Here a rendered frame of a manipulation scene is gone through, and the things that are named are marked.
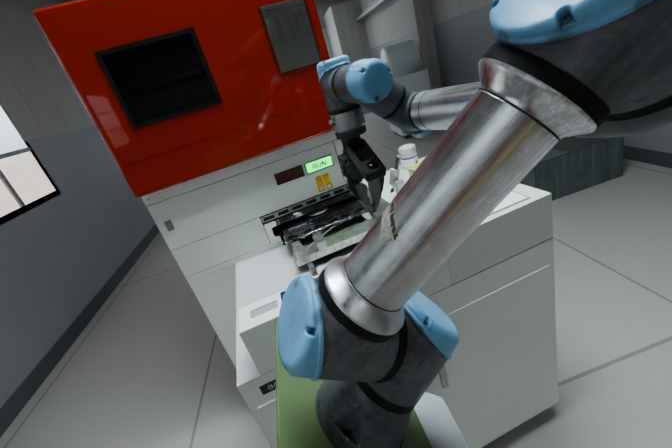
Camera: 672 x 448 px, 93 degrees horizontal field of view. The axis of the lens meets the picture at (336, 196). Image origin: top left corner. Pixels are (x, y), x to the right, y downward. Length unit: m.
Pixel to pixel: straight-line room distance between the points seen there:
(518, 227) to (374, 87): 0.62
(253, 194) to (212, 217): 0.18
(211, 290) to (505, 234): 1.13
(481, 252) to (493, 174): 0.67
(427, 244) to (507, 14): 0.21
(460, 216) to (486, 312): 0.80
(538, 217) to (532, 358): 0.53
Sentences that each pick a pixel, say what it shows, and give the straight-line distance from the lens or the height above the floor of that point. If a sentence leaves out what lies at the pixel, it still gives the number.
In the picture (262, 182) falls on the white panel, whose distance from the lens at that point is 1.31.
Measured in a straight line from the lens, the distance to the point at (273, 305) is 0.86.
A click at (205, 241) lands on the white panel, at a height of 0.96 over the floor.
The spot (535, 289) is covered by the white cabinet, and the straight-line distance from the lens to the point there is 1.19.
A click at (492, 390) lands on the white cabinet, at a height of 0.34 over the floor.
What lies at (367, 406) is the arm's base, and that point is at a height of 1.00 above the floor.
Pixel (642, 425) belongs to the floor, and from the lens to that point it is 1.78.
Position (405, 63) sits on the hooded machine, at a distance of 5.62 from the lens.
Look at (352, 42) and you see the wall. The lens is 9.36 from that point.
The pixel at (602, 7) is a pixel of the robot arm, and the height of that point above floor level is 1.43.
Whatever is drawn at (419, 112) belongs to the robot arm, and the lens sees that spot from 0.63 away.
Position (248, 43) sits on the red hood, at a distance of 1.23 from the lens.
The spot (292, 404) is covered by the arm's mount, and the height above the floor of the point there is 1.01.
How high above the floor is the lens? 1.44
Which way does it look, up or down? 21 degrees down
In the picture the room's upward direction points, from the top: 17 degrees counter-clockwise
